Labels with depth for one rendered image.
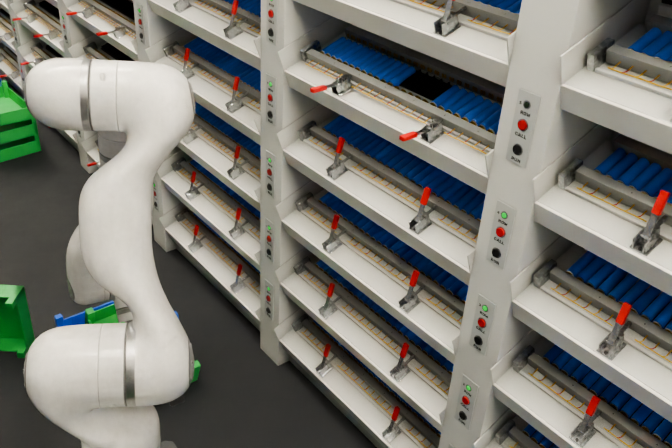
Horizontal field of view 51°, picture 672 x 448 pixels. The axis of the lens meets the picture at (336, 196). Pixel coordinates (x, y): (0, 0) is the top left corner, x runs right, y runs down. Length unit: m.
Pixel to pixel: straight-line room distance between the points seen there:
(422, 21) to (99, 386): 0.80
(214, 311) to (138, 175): 1.33
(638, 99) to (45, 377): 0.90
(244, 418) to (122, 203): 1.07
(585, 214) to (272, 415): 1.12
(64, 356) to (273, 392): 1.06
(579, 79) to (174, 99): 0.58
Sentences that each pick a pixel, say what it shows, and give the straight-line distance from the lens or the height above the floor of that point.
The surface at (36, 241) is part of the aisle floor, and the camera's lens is 2.74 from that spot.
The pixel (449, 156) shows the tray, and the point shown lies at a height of 0.90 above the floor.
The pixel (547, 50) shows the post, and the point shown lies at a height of 1.14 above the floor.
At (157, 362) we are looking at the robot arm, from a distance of 1.04.
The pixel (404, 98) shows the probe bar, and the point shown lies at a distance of 1.39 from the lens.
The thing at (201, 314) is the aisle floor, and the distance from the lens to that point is 2.29.
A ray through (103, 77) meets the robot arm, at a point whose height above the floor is 1.10.
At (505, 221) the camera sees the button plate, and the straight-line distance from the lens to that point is 1.22.
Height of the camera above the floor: 1.46
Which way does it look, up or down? 30 degrees down
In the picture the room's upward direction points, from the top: 4 degrees clockwise
